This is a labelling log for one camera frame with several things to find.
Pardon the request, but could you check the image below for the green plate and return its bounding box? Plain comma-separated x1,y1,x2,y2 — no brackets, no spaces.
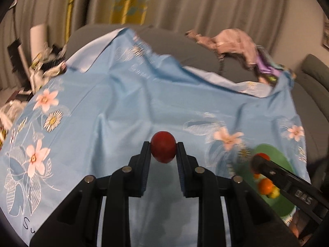
240,144,299,218

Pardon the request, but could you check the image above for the white cylinder object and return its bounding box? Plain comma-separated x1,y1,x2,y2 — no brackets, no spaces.
29,24,50,65

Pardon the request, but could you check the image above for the yellow patterned curtain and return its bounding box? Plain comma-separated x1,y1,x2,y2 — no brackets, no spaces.
64,0,156,44

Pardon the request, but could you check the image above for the grey sofa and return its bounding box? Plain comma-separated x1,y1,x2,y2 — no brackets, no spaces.
64,24,329,165

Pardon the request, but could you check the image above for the pink garment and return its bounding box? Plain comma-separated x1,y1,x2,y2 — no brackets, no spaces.
185,28,260,70

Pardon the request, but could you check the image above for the orange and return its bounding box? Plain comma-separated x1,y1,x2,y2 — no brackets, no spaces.
258,179,274,196

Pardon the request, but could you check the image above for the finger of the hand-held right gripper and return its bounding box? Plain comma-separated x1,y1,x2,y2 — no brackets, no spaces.
250,154,313,194

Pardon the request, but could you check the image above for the small red-orange tangerine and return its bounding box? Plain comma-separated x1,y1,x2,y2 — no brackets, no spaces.
253,153,271,181

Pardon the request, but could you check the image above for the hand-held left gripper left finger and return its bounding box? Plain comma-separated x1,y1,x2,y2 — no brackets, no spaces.
29,141,152,247

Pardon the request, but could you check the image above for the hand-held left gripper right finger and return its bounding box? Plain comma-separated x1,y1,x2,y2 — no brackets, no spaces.
175,141,300,247

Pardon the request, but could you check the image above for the purple garment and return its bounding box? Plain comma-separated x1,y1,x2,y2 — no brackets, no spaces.
254,54,280,79

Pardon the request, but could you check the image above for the crumpled plastic bag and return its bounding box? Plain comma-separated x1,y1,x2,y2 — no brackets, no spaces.
28,42,68,83
0,100,26,139

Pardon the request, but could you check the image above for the red plum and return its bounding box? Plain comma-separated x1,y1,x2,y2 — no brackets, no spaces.
150,131,177,164

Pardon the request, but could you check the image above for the blue floral cloth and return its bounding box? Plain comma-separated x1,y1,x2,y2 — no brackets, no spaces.
0,27,313,247

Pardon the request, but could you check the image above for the grey curtain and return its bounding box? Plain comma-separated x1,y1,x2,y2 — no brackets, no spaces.
0,0,324,93

